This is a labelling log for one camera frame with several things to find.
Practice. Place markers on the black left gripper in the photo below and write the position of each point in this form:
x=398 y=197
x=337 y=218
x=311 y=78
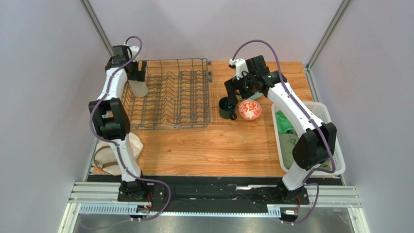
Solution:
x=138 y=75

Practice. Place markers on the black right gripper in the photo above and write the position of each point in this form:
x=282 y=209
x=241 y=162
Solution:
x=232 y=83

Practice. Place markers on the beige ceramic cup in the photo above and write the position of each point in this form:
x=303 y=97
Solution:
x=139 y=89

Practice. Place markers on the dark green ceramic mug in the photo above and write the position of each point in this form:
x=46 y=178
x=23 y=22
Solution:
x=227 y=110

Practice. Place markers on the light blue flower plate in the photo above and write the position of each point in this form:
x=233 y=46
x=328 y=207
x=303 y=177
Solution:
x=253 y=97

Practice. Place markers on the white red patterned bowl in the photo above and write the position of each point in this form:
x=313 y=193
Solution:
x=250 y=109

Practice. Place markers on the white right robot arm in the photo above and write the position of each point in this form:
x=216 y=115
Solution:
x=316 y=139

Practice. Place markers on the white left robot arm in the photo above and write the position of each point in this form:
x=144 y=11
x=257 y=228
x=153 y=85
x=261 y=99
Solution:
x=110 y=123

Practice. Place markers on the bright green cloth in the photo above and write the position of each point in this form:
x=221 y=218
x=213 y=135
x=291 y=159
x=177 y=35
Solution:
x=283 y=124

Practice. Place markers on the white plastic basket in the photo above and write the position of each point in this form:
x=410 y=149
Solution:
x=320 y=111

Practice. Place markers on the olive green garment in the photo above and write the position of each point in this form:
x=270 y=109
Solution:
x=287 y=144

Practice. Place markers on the beige canvas bag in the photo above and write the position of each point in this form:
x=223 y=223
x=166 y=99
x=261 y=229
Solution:
x=104 y=157

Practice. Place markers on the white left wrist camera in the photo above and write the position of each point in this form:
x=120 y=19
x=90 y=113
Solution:
x=133 y=52

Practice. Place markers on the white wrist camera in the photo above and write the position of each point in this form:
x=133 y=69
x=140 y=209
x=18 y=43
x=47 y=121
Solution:
x=133 y=52
x=240 y=67

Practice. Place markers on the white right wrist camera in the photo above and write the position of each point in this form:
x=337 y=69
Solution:
x=240 y=67

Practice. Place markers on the grey wire dish rack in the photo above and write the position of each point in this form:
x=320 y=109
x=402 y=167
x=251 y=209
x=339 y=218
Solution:
x=178 y=96

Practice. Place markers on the left aluminium frame post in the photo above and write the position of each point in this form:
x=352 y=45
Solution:
x=96 y=24

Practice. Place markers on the aluminium frame post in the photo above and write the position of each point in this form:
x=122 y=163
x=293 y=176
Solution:
x=334 y=23
x=96 y=24

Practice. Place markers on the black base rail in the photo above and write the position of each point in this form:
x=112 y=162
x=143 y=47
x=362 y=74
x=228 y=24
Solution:
x=208 y=194

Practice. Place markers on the right aluminium frame post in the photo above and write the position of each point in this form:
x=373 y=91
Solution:
x=334 y=23

